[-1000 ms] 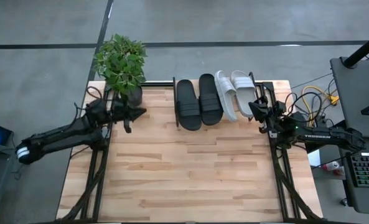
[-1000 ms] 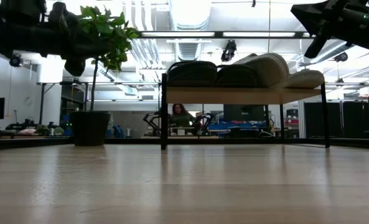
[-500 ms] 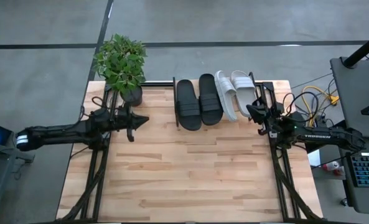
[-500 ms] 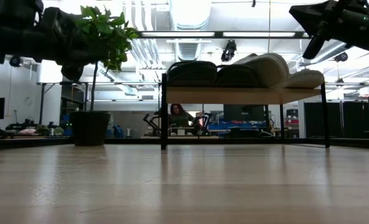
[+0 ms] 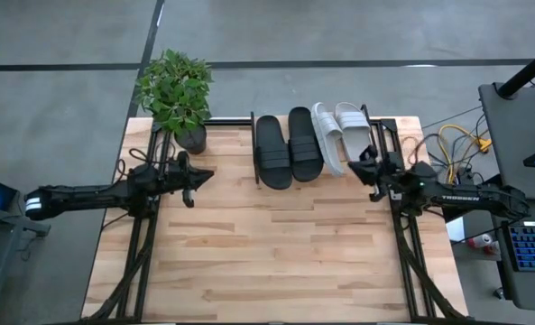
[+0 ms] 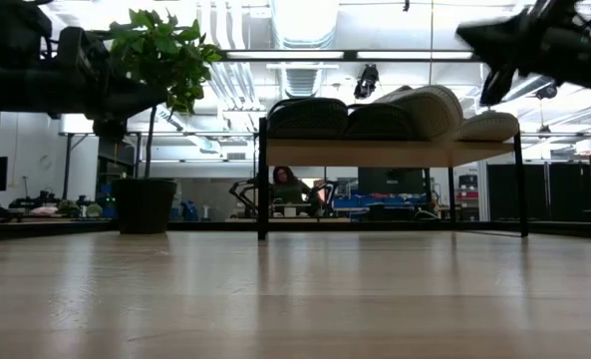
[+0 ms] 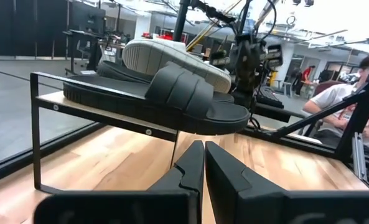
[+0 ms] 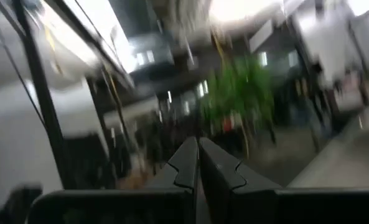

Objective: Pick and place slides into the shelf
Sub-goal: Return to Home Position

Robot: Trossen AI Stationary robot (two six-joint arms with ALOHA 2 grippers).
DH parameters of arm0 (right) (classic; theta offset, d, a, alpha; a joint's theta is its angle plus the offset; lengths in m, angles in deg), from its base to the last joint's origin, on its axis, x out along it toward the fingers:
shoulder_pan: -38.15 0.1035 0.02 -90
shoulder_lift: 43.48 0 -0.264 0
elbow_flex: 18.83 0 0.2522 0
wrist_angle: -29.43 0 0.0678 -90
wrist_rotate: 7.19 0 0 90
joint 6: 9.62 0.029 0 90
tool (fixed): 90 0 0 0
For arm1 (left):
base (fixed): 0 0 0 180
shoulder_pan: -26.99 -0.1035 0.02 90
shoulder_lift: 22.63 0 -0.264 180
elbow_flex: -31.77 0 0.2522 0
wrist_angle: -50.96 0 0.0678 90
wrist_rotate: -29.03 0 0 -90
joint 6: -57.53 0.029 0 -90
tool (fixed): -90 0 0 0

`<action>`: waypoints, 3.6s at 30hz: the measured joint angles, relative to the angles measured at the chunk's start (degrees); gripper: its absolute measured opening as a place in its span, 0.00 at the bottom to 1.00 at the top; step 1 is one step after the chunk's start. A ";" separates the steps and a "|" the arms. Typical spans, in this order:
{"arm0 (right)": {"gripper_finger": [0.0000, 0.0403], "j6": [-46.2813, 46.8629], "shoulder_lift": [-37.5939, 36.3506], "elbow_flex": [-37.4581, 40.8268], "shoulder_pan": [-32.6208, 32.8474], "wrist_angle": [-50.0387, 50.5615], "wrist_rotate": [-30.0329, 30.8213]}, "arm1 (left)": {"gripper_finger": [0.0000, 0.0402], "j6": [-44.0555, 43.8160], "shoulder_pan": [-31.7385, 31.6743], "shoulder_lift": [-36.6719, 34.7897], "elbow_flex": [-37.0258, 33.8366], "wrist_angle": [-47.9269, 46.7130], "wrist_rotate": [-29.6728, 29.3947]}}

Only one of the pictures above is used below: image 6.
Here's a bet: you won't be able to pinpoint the black metal background table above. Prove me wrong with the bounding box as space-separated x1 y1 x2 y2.
58 130 145 169

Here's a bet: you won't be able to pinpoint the person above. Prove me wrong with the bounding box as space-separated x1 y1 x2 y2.
269 167 326 206

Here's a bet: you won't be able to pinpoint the black partition panels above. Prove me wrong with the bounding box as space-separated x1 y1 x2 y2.
486 162 591 221

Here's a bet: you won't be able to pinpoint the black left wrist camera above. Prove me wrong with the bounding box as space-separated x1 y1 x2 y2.
55 25 111 72

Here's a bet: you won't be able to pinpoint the grey rubber slide sandal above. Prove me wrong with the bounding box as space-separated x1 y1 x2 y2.
455 110 521 144
373 84 466 143

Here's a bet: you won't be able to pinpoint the black rubber slide sandal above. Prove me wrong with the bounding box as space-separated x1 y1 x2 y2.
343 103 419 142
266 97 350 141

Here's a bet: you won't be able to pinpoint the black background monitor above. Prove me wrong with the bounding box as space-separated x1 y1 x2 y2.
357 168 426 196

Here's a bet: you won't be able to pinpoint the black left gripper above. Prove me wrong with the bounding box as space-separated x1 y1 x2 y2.
0 64 170 144

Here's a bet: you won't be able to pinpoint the green potted plant black pot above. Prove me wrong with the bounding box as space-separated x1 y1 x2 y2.
106 8 222 234

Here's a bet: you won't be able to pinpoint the round black ceiling fixture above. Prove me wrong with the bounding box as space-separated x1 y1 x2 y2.
534 82 559 102

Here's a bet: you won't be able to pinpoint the blue storage bins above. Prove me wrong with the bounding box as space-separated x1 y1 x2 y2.
334 194 426 209

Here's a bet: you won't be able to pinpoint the wooden shelf black metal frame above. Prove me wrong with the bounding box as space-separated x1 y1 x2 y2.
256 117 530 241

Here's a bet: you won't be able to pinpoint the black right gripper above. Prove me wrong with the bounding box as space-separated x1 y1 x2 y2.
455 12 591 108

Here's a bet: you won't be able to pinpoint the black aluminium table frame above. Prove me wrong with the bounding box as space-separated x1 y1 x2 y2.
0 219 591 240

